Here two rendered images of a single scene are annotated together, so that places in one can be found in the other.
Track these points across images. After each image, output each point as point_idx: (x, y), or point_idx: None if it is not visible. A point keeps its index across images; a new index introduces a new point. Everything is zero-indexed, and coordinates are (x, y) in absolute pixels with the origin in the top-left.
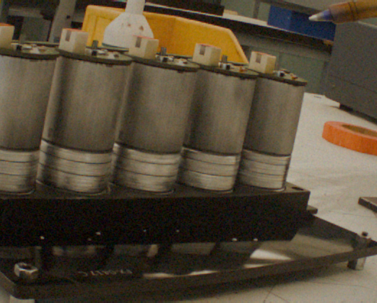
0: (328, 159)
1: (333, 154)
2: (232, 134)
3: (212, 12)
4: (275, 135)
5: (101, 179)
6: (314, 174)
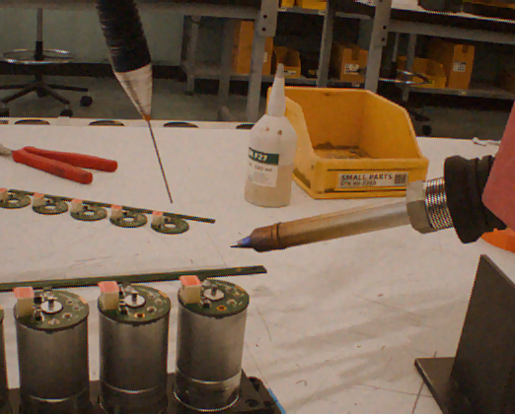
0: (447, 272)
1: (463, 261)
2: (137, 374)
3: None
4: (202, 364)
5: None
6: (403, 306)
